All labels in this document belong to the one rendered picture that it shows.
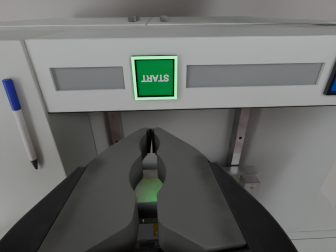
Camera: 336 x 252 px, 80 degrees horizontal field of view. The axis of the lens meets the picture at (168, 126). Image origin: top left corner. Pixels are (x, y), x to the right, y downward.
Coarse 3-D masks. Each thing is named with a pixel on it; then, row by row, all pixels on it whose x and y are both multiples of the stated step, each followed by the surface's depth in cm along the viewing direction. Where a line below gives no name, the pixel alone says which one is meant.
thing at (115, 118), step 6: (108, 114) 40; (114, 114) 40; (120, 114) 43; (114, 120) 41; (120, 120) 43; (114, 126) 42; (120, 126) 43; (114, 132) 42; (120, 132) 43; (114, 138) 43; (120, 138) 43
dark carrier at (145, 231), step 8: (144, 224) 50; (152, 224) 50; (144, 232) 52; (152, 232) 52; (144, 240) 54; (152, 240) 54; (136, 248) 55; (144, 248) 55; (152, 248) 55; (160, 248) 56
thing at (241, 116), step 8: (240, 112) 42; (248, 112) 42; (240, 120) 42; (232, 128) 46; (240, 128) 43; (232, 136) 47; (240, 136) 44; (232, 144) 47; (240, 144) 46; (232, 152) 47; (240, 152) 47; (232, 160) 48
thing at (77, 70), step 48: (48, 48) 24; (96, 48) 24; (144, 48) 24; (192, 48) 24; (240, 48) 25; (288, 48) 25; (48, 96) 27; (96, 96) 27; (192, 96) 28; (240, 96) 28; (288, 96) 28
